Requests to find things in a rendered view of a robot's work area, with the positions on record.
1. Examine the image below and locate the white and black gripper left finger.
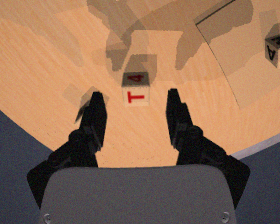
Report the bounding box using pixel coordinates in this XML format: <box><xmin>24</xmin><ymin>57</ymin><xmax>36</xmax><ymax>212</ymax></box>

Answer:
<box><xmin>27</xmin><ymin>91</ymin><xmax>107</xmax><ymax>209</ymax></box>

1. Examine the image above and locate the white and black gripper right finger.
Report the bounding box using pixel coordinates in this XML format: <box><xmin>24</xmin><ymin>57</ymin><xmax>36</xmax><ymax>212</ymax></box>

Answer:
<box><xmin>166</xmin><ymin>88</ymin><xmax>250</xmax><ymax>209</ymax></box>

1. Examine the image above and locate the tan flat mat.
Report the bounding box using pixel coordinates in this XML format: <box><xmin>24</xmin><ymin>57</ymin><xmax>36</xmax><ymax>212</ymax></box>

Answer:
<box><xmin>195</xmin><ymin>0</ymin><xmax>280</xmax><ymax>110</ymax></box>

